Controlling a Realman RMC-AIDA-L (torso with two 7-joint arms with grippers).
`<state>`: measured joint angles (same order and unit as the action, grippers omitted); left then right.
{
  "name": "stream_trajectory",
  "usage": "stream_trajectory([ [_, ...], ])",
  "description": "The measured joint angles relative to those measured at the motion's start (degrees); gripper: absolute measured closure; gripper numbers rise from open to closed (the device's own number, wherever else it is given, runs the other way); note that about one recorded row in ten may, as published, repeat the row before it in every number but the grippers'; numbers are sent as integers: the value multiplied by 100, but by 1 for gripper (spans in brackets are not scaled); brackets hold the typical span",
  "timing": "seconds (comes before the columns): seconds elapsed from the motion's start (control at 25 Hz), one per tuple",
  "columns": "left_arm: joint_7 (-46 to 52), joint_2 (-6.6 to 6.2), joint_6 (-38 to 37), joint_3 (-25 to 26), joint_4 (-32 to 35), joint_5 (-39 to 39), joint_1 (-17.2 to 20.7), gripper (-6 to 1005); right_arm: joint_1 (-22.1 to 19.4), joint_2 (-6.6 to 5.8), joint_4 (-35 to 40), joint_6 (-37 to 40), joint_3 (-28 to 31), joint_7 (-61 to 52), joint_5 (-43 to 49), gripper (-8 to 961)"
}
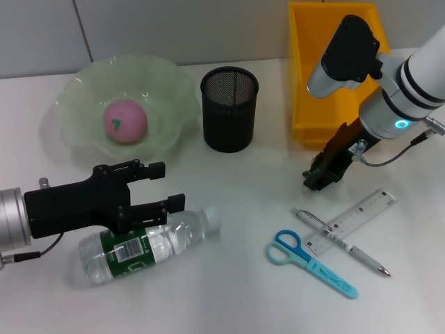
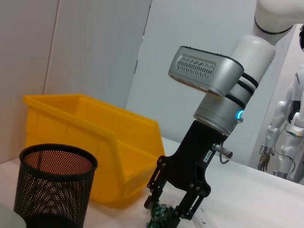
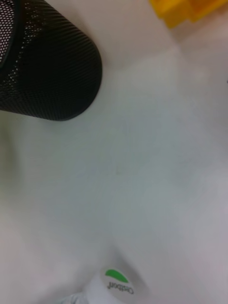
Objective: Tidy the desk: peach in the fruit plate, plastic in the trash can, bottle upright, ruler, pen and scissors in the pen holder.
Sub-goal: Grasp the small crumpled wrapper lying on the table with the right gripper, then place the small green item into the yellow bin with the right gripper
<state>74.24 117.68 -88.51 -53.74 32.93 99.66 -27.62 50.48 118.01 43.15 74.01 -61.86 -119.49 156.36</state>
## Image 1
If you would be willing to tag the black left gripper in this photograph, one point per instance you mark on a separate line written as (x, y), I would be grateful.
(76, 208)

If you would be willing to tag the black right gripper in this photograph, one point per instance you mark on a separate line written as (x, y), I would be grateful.
(347, 146)

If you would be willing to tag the clear green-label water bottle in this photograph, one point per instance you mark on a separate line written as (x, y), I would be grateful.
(167, 240)

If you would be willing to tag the pink peach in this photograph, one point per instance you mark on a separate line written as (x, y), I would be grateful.
(128, 121)

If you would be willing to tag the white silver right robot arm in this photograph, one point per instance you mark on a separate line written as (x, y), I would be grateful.
(417, 76)

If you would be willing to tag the transparent plastic ruler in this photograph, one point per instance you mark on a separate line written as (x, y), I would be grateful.
(361, 215)

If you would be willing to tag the green glass fruit plate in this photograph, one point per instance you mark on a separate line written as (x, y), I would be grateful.
(167, 104)

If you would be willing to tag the black mesh pen cup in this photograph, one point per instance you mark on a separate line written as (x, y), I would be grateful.
(229, 128)

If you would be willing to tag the grey ballpoint pen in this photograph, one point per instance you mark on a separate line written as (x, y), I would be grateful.
(368, 261)

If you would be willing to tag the blue scissors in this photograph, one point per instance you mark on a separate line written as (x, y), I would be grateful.
(327, 275)

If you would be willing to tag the yellow plastic bin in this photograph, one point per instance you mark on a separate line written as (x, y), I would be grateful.
(313, 69)

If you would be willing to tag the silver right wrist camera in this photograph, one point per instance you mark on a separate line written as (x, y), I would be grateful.
(342, 59)

